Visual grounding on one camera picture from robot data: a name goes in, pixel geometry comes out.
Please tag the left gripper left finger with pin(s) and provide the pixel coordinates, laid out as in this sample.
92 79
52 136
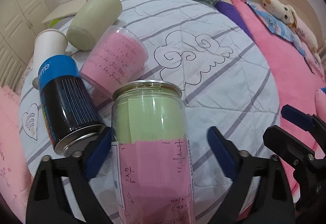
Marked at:
48 203

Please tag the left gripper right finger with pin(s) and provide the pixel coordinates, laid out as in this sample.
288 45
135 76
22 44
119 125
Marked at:
273 202

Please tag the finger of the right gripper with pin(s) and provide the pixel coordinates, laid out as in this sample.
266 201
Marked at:
312 124
289 149

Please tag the clear jar green pink paper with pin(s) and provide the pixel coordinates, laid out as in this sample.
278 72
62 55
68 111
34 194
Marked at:
150 154

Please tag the white paper cup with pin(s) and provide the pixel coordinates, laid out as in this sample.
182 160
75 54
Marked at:
48 43

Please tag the clear cup pink paper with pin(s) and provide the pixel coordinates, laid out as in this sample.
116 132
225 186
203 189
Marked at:
116 57

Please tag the pale green ceramic cup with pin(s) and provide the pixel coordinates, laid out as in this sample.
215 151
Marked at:
91 21

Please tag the pink fleece blanket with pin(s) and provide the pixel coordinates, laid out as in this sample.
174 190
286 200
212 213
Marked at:
296 83

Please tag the pink quilt left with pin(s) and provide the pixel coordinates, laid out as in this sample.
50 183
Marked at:
16 179

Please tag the black blue can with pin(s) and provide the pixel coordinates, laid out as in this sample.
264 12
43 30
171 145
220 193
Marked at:
71 119

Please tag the blue cartoon pillow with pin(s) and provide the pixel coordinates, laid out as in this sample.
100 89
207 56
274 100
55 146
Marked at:
276 26

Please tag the cream dog plush toy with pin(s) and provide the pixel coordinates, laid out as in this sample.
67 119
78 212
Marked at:
285 13

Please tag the purple blanket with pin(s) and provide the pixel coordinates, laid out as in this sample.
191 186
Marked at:
231 12

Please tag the cream built-in wardrobe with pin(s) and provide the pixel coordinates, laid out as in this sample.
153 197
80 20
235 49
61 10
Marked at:
21 21

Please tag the white bedside table top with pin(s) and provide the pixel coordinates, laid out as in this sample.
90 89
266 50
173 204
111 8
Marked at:
65 10

